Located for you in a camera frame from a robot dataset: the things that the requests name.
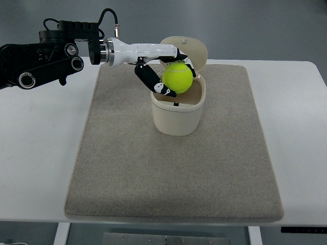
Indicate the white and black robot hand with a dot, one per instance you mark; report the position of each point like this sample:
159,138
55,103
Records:
115,52

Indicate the yellow tennis ball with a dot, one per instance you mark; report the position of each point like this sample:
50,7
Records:
177,77

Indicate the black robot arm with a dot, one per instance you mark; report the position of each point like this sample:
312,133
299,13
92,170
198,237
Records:
55,57

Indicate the beige bin with open lid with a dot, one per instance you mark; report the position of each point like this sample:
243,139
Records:
180,116

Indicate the grey felt mat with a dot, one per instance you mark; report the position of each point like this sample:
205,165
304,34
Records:
126,169

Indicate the white left table leg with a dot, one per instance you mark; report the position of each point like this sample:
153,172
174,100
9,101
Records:
62,234

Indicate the white table leg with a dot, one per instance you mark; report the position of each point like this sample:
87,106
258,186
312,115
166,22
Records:
62,234
255,235

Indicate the white right table leg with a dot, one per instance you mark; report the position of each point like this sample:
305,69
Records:
255,235

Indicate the black table control panel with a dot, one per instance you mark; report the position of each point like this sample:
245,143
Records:
304,230

